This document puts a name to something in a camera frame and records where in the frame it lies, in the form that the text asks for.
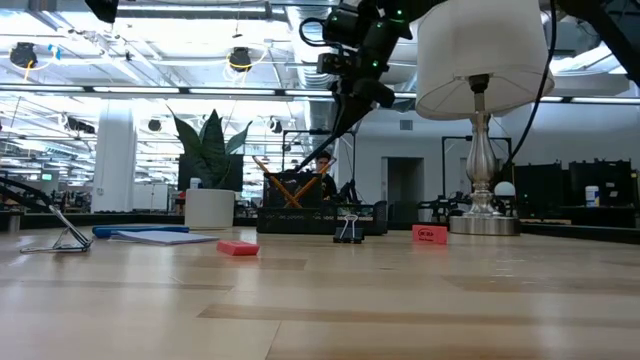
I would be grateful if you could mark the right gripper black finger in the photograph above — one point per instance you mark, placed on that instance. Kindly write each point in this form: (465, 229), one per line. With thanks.
(350, 115)

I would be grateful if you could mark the black pen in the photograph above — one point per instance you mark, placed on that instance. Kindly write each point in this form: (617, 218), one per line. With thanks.
(320, 152)

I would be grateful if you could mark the orange pencil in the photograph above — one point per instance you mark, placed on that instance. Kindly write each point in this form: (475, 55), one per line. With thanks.
(272, 180)
(307, 186)

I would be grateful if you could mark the black mesh desk organizer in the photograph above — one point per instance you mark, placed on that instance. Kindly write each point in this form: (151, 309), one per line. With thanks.
(300, 220)

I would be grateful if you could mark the black binder clip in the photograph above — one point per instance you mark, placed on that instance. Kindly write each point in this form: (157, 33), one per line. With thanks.
(347, 236)

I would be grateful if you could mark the red label box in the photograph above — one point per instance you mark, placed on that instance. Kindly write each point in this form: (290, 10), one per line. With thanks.
(430, 235)

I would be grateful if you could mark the pink eraser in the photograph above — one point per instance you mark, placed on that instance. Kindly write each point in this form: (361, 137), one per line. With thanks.
(238, 248)

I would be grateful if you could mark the pale sticky note pad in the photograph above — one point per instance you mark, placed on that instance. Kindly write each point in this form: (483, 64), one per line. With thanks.
(165, 238)

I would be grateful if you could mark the metal phone stand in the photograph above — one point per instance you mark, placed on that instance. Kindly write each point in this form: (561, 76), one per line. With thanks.
(82, 239)

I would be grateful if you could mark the black background robot arm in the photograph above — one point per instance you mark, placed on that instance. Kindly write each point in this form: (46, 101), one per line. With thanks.
(445, 205)
(348, 192)

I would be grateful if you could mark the person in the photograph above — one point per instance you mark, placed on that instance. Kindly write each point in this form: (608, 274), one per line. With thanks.
(326, 162)

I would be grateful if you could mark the black ceiling device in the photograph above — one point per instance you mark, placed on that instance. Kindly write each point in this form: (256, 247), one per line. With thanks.
(23, 55)
(240, 57)

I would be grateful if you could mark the white shade silver table lamp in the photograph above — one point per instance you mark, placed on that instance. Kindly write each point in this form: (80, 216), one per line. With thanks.
(475, 50)

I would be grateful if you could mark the black background monitor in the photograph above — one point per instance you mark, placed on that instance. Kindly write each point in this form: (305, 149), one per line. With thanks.
(232, 172)

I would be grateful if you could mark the white square pillar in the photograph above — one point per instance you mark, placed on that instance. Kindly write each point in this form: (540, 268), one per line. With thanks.
(114, 160)

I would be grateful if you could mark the small white bottle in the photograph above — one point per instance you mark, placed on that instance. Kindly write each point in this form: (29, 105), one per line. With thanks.
(196, 183)

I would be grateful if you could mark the green plant in white pot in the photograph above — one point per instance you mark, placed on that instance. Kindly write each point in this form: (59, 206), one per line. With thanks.
(210, 210)

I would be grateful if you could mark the white round globe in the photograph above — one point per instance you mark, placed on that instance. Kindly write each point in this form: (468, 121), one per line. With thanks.
(505, 189)

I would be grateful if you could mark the white wipes canister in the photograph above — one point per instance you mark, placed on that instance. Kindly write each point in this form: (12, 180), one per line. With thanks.
(592, 196)

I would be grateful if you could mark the silver spiral ventilation duct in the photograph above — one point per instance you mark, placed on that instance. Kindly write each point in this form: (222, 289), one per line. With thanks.
(307, 75)

